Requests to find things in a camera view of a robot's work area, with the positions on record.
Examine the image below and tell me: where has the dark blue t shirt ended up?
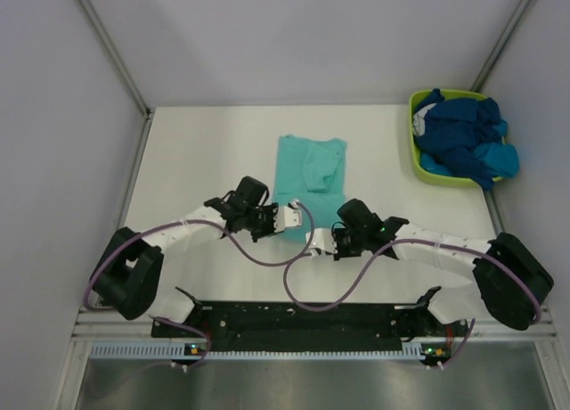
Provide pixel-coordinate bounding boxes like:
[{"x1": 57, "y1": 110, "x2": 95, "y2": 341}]
[{"x1": 411, "y1": 88, "x2": 507, "y2": 191}]

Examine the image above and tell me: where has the left aluminium frame post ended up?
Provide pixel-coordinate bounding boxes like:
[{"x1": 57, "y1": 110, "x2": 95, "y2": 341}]
[{"x1": 75, "y1": 0, "x2": 151, "y2": 117}]

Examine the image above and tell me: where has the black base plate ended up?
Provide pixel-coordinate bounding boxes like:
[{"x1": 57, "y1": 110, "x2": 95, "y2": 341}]
[{"x1": 151, "y1": 299, "x2": 469, "y2": 352}]

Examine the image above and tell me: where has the grey slotted cable duct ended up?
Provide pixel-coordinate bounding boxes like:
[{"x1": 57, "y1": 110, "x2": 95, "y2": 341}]
[{"x1": 89, "y1": 341, "x2": 426, "y2": 361}]

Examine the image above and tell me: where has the light blue t shirt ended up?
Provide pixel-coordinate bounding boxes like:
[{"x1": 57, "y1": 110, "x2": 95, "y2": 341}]
[{"x1": 414, "y1": 119, "x2": 519, "y2": 190}]

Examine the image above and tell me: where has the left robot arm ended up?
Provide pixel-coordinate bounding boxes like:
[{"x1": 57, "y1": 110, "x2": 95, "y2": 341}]
[{"x1": 84, "y1": 176, "x2": 279, "y2": 336}]

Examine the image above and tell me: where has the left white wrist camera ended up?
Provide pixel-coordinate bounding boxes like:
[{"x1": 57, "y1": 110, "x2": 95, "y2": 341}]
[{"x1": 273, "y1": 200, "x2": 303, "y2": 234}]

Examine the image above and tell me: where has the teal t shirt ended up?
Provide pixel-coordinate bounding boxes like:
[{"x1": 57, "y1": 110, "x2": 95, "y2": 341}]
[{"x1": 273, "y1": 135, "x2": 347, "y2": 228}]

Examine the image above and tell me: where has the aluminium frame post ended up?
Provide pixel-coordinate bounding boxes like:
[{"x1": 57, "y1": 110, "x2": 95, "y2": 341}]
[
  {"x1": 75, "y1": 0, "x2": 151, "y2": 117},
  {"x1": 469, "y1": 0, "x2": 537, "y2": 93}
]

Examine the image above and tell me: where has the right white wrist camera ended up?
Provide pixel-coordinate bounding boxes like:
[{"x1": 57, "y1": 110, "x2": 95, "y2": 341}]
[{"x1": 305, "y1": 228, "x2": 337, "y2": 257}]

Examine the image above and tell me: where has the green plastic bin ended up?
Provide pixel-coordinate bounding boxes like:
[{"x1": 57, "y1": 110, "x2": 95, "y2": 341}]
[{"x1": 409, "y1": 88, "x2": 520, "y2": 191}]

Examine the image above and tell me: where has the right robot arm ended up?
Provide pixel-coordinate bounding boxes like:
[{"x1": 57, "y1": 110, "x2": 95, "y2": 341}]
[{"x1": 331, "y1": 199, "x2": 554, "y2": 335}]

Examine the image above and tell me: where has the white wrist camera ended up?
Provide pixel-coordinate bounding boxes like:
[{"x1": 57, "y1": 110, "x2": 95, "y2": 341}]
[
  {"x1": 273, "y1": 200, "x2": 303, "y2": 234},
  {"x1": 305, "y1": 228, "x2": 337, "y2": 257}
]

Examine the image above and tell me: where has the right aluminium frame post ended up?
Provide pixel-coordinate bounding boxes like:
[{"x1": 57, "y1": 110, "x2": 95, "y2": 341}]
[{"x1": 469, "y1": 0, "x2": 537, "y2": 93}]

